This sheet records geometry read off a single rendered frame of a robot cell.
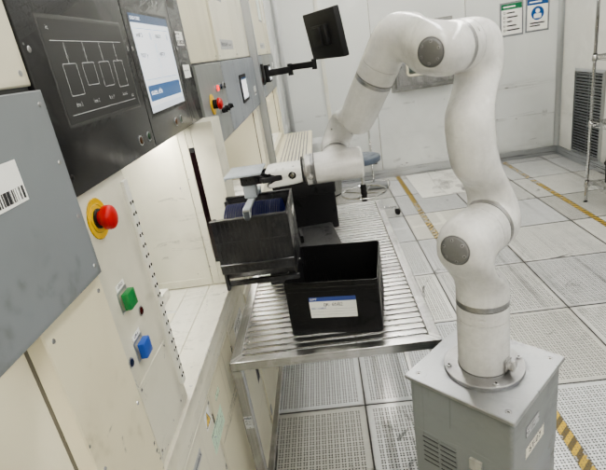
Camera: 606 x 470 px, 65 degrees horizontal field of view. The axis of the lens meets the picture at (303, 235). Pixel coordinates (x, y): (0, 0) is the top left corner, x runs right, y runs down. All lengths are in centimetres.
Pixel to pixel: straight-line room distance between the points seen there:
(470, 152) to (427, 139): 474
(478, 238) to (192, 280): 98
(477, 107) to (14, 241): 82
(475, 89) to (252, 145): 205
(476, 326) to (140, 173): 105
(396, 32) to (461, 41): 17
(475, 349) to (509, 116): 493
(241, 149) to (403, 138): 306
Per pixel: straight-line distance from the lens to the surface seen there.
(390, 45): 109
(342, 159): 126
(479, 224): 103
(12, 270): 63
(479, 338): 119
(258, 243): 127
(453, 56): 95
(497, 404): 120
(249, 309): 166
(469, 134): 102
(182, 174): 152
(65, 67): 85
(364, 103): 115
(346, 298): 138
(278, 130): 444
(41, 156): 71
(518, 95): 599
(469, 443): 129
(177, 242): 160
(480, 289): 111
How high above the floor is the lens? 155
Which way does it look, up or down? 21 degrees down
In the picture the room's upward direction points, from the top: 9 degrees counter-clockwise
